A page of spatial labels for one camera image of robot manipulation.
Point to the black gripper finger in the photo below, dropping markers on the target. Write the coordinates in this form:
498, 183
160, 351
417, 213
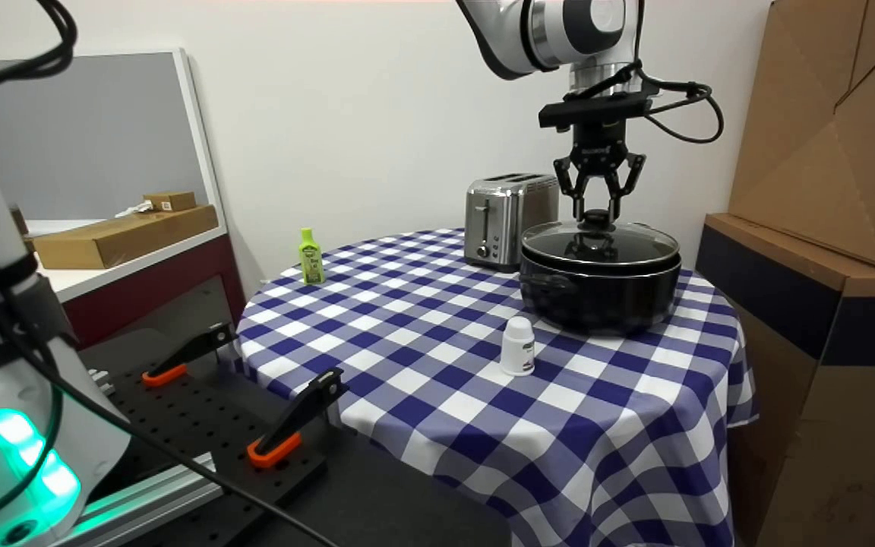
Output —
626, 187
570, 187

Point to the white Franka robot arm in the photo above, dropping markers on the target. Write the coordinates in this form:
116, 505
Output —
548, 32

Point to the black cooking pot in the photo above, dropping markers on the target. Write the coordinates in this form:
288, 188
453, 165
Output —
600, 292

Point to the cardboard box with dark band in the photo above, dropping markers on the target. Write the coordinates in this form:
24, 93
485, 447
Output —
820, 405

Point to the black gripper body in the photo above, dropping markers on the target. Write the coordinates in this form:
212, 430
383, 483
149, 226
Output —
600, 145

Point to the cabinet with red-brown front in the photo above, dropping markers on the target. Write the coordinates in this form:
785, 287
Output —
145, 288

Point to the silver toaster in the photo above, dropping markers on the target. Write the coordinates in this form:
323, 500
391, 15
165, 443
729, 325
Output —
501, 217

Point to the small white bottle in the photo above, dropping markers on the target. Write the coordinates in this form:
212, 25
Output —
520, 346

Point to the green plastic bottle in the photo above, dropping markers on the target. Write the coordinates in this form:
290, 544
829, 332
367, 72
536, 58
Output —
312, 259

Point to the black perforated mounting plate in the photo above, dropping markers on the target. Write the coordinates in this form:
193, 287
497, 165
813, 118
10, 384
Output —
214, 413

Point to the large brown cardboard box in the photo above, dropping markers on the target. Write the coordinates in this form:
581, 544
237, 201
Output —
852, 122

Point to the blue white checkered tablecloth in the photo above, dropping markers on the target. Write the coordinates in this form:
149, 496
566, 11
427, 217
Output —
517, 425

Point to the aluminium rail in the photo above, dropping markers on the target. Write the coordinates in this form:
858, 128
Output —
145, 502

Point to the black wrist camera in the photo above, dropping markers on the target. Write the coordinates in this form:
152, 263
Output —
600, 109

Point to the flat brown cardboard box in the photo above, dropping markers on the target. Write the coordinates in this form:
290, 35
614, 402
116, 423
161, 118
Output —
122, 236

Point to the glass lid with black knob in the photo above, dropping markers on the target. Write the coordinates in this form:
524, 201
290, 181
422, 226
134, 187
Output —
600, 240

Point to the grey partition board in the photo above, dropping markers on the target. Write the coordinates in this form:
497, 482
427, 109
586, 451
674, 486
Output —
83, 130

